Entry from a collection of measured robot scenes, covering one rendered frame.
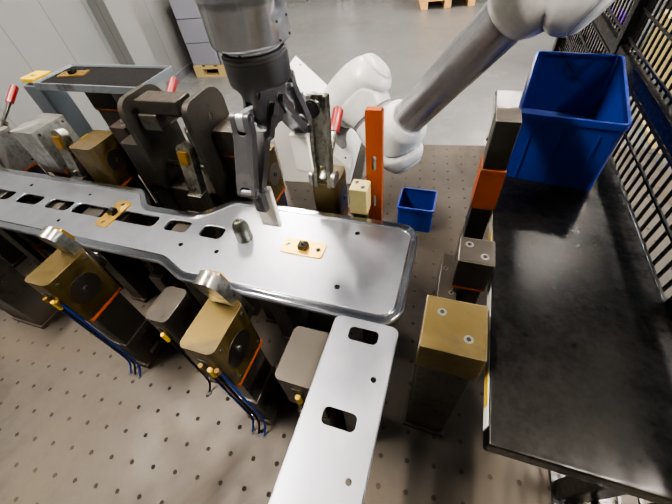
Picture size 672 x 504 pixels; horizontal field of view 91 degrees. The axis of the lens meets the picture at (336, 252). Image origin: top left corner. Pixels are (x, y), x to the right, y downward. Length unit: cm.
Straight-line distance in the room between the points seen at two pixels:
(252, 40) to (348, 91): 79
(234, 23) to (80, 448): 87
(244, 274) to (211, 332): 15
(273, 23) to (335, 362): 41
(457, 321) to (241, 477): 53
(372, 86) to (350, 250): 66
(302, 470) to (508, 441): 23
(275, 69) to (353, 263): 33
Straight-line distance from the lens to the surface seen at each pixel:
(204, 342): 51
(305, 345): 54
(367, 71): 115
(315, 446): 47
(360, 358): 50
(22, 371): 120
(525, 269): 59
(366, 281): 56
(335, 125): 71
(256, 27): 40
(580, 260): 63
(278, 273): 60
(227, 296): 51
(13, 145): 143
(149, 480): 88
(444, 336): 45
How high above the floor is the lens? 145
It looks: 48 degrees down
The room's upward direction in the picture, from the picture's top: 8 degrees counter-clockwise
